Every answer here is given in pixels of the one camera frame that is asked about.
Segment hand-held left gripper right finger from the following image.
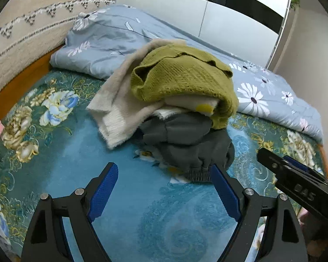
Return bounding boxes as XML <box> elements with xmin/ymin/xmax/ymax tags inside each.
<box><xmin>209</xmin><ymin>164</ymin><xmax>308</xmax><ymax>262</ymax></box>

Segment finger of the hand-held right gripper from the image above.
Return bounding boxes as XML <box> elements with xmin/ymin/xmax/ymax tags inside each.
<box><xmin>284</xmin><ymin>155</ymin><xmax>328</xmax><ymax>182</ymax></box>
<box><xmin>257</xmin><ymin>148</ymin><xmax>328</xmax><ymax>221</ymax></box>

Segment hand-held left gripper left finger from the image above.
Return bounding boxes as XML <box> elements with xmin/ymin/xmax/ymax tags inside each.
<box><xmin>22</xmin><ymin>162</ymin><xmax>119</xmax><ymax>262</ymax></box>

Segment dark grey pants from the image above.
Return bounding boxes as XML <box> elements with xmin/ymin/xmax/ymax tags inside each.
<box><xmin>138</xmin><ymin>113</ymin><xmax>236</xmax><ymax>183</ymax></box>

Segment olive green knitted sweater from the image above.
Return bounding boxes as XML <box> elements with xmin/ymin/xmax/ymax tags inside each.
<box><xmin>131</xmin><ymin>45</ymin><xmax>239</xmax><ymax>130</ymax></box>

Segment teal floral blanket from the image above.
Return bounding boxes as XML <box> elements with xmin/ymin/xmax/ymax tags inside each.
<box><xmin>0</xmin><ymin>69</ymin><xmax>328</xmax><ymax>262</ymax></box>

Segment beige fuzzy sweater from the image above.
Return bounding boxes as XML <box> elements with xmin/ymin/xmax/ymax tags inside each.
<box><xmin>87</xmin><ymin>39</ymin><xmax>189</xmax><ymax>150</ymax></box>

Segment cream garment with yellow print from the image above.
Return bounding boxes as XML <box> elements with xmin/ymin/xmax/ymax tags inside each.
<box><xmin>156</xmin><ymin>95</ymin><xmax>220</xmax><ymax>119</ymax></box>

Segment light blue floral quilt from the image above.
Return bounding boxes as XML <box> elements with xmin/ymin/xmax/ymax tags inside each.
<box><xmin>50</xmin><ymin>5</ymin><xmax>324</xmax><ymax>144</ymax></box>

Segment white and black wardrobe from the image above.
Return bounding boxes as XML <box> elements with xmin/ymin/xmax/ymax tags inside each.
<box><xmin>116</xmin><ymin>0</ymin><xmax>293</xmax><ymax>69</ymax></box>

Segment beige patterned headboard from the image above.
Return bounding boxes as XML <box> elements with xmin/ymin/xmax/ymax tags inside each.
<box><xmin>0</xmin><ymin>0</ymin><xmax>118</xmax><ymax>103</ymax></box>

